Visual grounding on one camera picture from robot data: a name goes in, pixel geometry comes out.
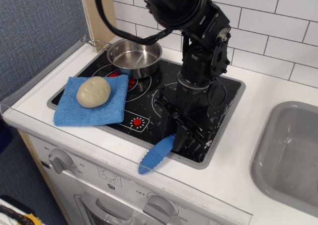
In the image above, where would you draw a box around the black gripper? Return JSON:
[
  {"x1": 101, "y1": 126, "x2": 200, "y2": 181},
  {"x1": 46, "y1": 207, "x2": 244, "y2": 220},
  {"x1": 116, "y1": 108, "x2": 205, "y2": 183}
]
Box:
[{"x1": 155, "y1": 82, "x2": 216, "y2": 151}]

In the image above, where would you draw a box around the blue handled metal spoon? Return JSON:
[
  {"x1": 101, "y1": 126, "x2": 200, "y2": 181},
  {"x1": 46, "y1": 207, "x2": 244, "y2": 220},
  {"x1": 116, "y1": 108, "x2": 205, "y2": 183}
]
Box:
[{"x1": 138, "y1": 134, "x2": 176, "y2": 174}]

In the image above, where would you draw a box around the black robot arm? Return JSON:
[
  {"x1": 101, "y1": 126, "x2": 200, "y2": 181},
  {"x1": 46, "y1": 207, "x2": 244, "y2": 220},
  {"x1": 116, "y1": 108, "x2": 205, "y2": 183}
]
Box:
[{"x1": 145, "y1": 0, "x2": 231, "y2": 151}]

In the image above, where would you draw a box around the stainless steel pot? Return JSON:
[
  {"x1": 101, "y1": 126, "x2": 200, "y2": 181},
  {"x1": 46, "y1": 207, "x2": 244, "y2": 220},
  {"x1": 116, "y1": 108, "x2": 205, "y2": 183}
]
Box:
[{"x1": 80, "y1": 37, "x2": 162, "y2": 79}]

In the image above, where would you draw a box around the grey right oven knob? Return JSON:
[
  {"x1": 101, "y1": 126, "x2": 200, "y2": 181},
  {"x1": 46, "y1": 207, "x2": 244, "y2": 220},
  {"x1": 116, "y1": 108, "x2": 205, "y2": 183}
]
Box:
[{"x1": 143, "y1": 195, "x2": 175, "y2": 225}]

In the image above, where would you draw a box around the grey oven knob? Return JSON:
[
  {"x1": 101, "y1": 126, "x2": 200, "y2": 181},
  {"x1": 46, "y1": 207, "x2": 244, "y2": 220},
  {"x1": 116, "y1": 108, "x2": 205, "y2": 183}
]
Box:
[
  {"x1": 143, "y1": 195, "x2": 175, "y2": 225},
  {"x1": 48, "y1": 149, "x2": 73, "y2": 174}
]

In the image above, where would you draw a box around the beige toy potato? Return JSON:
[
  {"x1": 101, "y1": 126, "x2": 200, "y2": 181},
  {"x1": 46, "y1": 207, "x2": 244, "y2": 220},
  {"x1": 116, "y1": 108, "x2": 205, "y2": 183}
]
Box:
[{"x1": 77, "y1": 76, "x2": 111, "y2": 108}]

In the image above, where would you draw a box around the white toy oven front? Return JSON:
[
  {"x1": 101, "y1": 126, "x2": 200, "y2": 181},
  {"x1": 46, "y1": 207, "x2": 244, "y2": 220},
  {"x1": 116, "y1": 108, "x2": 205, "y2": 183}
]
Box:
[{"x1": 30, "y1": 136, "x2": 252, "y2": 225}]

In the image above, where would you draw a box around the blue microfiber cloth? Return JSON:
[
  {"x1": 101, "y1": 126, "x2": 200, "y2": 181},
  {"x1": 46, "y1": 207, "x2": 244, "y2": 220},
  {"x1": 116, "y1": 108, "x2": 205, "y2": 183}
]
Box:
[{"x1": 53, "y1": 75, "x2": 129, "y2": 126}]

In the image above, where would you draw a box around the grey sink basin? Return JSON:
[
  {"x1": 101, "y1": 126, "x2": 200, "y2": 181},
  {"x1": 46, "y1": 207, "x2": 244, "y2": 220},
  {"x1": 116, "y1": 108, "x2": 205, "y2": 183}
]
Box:
[{"x1": 251, "y1": 101, "x2": 318, "y2": 217}]

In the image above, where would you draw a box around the grey left oven knob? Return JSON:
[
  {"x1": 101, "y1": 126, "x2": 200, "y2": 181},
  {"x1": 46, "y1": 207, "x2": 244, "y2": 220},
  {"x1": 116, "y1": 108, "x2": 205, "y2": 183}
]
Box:
[{"x1": 48, "y1": 149, "x2": 73, "y2": 174}]

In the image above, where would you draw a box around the yellow black object bottom left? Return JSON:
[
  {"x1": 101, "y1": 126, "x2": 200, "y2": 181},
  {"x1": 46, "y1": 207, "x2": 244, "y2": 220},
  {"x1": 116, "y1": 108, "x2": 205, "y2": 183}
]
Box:
[{"x1": 0, "y1": 205, "x2": 43, "y2": 225}]

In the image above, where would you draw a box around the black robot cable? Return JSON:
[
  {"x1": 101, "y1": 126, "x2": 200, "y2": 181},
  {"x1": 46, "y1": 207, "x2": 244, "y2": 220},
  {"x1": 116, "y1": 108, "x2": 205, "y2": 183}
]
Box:
[{"x1": 93, "y1": 0, "x2": 174, "y2": 45}]

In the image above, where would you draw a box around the wooden side post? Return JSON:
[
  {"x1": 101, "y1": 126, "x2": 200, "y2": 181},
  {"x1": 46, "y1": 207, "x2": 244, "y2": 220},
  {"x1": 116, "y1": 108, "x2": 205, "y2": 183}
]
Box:
[{"x1": 79, "y1": 0, "x2": 118, "y2": 54}]

